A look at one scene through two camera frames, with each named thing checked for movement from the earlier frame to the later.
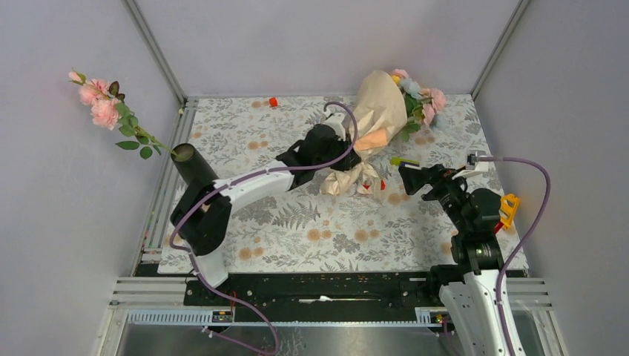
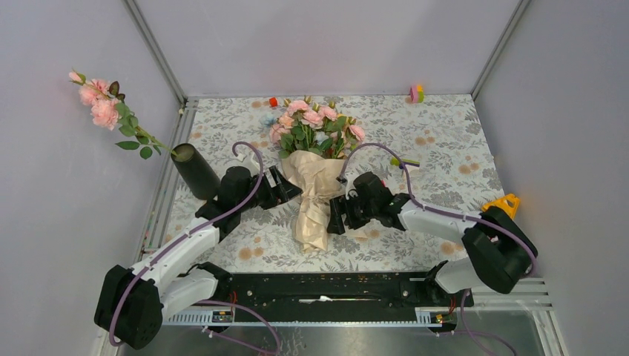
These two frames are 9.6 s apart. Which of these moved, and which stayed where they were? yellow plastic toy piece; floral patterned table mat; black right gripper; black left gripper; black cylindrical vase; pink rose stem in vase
Moved: black left gripper; black right gripper
Stayed: pink rose stem in vase; black cylindrical vase; yellow plastic toy piece; floral patterned table mat
